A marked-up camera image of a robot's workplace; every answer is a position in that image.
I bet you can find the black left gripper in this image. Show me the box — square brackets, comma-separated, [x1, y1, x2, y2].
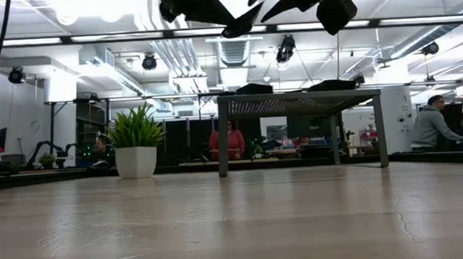
[147, 0, 267, 44]

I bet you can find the grey perforated metal shelf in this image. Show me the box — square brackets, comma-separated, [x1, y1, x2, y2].
[215, 87, 390, 177]

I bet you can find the silver ventilation duct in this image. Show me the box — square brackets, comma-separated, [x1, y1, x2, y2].
[204, 0, 267, 70]

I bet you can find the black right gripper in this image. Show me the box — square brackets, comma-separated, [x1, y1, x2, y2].
[247, 0, 359, 40]

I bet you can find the small background potted plant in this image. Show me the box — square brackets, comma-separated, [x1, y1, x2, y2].
[37, 152, 58, 170]

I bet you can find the black computer monitor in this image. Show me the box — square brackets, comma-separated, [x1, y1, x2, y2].
[0, 127, 10, 155]

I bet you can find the black ceiling spotlight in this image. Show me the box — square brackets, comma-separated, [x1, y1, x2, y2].
[274, 33, 298, 64]
[7, 65, 27, 86]
[420, 41, 441, 56]
[140, 51, 159, 71]

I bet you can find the green plant in white pot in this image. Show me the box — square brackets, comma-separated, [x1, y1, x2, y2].
[101, 101, 170, 181]

